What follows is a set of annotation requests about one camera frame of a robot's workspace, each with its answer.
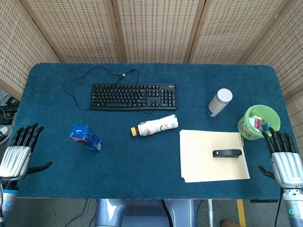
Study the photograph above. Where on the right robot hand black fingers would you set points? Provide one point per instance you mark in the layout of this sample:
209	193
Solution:
286	165

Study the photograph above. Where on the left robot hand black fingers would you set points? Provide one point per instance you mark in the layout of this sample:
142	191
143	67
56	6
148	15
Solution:
14	158

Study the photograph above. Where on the blue small box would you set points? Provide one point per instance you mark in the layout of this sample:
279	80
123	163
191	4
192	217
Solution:
82	137

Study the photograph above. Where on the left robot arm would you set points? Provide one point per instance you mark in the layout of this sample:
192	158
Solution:
8	203

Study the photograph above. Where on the light blue robot base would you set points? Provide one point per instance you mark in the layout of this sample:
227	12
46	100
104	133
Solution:
111	212

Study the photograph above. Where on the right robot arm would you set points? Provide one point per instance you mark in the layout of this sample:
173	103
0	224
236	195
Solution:
292	210

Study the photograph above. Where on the red and pink box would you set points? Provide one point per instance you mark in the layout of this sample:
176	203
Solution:
257	123

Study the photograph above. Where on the grey white sneaker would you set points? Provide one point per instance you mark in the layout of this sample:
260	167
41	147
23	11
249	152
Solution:
4	133

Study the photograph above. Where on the small blue plastic item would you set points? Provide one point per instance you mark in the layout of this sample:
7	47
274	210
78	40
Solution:
266	126

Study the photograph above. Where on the green plastic bucket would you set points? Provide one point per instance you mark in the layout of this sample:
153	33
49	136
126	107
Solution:
248	132

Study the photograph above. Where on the woven bamboo screen panel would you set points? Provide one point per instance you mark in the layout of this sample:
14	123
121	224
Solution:
156	30
19	47
232	30
297	113
78	30
284	47

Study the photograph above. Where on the black equipment pile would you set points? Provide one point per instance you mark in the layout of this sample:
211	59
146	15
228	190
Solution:
9	104

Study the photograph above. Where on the black stapler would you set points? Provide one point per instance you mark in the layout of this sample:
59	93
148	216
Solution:
227	153

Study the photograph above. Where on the yellow floor tape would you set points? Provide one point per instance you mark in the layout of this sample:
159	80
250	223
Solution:
241	212

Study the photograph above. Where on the manila paper folder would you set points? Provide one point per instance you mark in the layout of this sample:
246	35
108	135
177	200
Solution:
208	163

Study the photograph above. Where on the brown shoe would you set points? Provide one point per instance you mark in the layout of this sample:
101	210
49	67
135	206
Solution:
229	223

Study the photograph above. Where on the metal table leg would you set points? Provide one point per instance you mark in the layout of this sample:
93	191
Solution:
210	212

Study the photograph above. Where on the white tumbler with blue base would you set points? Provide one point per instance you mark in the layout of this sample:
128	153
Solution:
219	101

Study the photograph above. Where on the white paper stack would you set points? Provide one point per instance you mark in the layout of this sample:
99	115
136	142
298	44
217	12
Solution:
189	181

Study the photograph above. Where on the blue table cloth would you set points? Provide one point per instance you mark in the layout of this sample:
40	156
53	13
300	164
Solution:
142	165

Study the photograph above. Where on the black computer keyboard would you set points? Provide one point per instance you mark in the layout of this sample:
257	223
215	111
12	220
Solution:
132	97

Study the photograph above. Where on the white labelled tea bottle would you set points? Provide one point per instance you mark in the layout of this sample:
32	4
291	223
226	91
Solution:
156	126

